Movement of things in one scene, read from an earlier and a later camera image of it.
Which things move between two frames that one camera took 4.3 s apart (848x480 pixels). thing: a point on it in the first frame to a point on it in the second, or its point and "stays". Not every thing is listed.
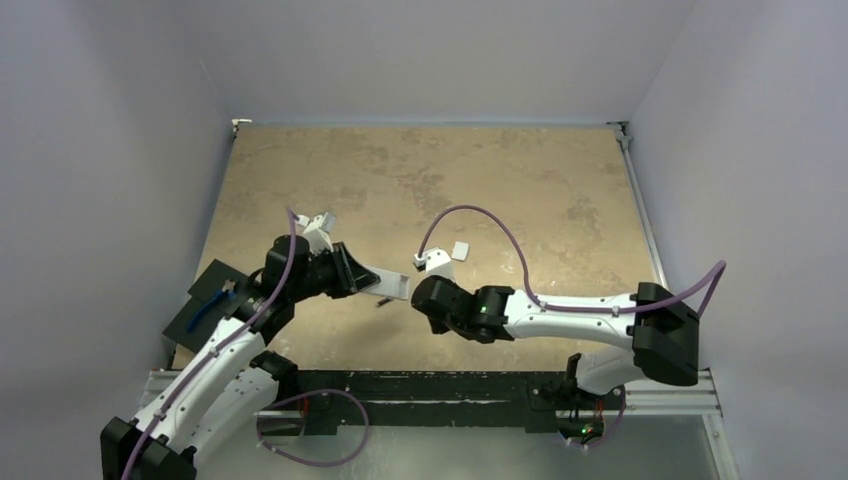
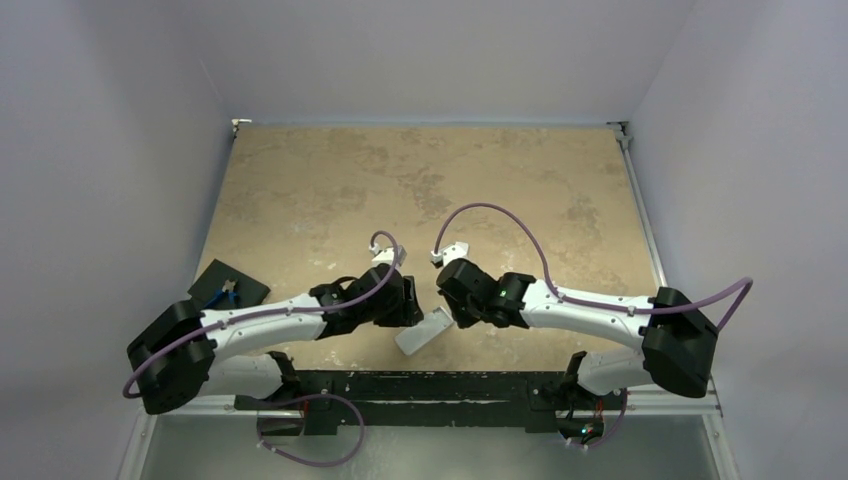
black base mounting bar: (542, 401) stays
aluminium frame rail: (658, 401) stays
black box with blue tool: (215, 297) stays
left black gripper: (357, 275) to (406, 311)
